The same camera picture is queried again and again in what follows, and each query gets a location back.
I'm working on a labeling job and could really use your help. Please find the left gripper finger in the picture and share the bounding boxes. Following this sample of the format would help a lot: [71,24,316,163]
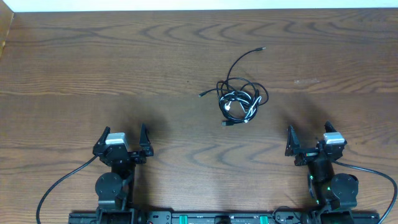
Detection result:
[94,126,111,151]
[139,123,152,151]

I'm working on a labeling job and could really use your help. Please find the white usb cable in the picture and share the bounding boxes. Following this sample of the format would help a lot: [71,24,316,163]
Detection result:
[224,91,262,123]

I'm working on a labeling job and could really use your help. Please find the right camera black cable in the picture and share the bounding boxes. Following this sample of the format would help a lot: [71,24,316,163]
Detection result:
[332,161,398,224]

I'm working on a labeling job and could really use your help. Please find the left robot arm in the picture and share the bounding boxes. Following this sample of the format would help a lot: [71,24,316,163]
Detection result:
[93,124,154,223]

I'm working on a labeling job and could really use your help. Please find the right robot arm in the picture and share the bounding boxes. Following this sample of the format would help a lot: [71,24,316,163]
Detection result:
[285,121,359,223]

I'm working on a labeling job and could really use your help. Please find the left camera black cable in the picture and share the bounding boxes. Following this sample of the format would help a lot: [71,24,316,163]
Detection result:
[35,155,99,224]

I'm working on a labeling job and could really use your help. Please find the long black usb cable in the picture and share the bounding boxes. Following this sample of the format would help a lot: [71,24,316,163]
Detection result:
[216,47,269,127]

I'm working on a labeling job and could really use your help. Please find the camera black cable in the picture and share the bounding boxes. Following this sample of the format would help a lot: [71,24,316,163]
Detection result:
[35,155,99,224]
[332,161,398,224]

